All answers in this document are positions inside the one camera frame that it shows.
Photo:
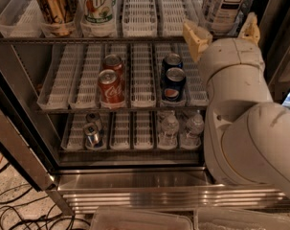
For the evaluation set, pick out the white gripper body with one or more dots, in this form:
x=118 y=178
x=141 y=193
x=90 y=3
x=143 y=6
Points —
x=231 y=53

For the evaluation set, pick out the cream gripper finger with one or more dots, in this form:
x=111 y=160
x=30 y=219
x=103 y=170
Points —
x=250 y=30
x=197 y=38

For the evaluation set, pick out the tea bottle with white label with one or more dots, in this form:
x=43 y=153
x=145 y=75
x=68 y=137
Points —
x=220 y=15

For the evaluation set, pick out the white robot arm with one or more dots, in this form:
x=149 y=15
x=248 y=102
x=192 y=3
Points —
x=247 y=134

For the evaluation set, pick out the right clear water bottle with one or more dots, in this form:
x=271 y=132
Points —
x=190 y=138

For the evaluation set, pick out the clear water bottle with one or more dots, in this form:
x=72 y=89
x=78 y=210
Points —
x=168 y=134
x=190 y=138

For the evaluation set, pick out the left clear water bottle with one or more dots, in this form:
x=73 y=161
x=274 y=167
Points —
x=168 y=134

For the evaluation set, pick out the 7up bottle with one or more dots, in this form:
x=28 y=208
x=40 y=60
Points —
x=98 y=18

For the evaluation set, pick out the steel fridge cabinet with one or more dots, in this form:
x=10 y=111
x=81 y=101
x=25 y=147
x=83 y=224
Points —
x=129 y=170

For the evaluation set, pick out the left fridge door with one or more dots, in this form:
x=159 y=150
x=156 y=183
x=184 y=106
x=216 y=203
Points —
x=28 y=139

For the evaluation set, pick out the rear blue pepsi can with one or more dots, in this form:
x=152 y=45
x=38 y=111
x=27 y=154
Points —
x=171 y=60

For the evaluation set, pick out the blue pepsi can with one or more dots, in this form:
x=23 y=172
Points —
x=175 y=80
x=171 y=60

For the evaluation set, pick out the front blue pepsi can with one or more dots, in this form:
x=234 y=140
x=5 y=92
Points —
x=175 y=80

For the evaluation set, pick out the rear red cola can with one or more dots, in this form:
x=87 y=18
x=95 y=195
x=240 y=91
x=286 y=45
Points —
x=114 y=62

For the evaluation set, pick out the red cola can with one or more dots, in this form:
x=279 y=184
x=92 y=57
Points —
x=110 y=87
x=114 y=62

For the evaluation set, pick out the front red cola can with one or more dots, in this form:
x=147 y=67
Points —
x=110 y=87

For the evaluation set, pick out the rear silver blue can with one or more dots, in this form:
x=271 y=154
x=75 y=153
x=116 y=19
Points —
x=94 y=118

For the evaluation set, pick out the silver blue can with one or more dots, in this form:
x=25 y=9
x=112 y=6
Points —
x=93 y=139
x=94 y=118

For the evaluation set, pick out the front silver blue can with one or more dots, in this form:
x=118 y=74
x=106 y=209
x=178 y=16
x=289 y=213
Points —
x=93 y=139

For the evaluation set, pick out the gold drink can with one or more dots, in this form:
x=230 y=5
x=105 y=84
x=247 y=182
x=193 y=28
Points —
x=58 y=13

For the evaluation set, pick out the right clear plastic bin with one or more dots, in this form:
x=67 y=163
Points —
x=217 y=218

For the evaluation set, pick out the clear plastic bin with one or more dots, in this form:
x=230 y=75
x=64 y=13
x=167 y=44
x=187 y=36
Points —
x=119 y=218
x=217 y=218

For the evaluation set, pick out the left clear plastic bin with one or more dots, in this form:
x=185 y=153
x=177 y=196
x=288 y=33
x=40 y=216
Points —
x=119 y=218

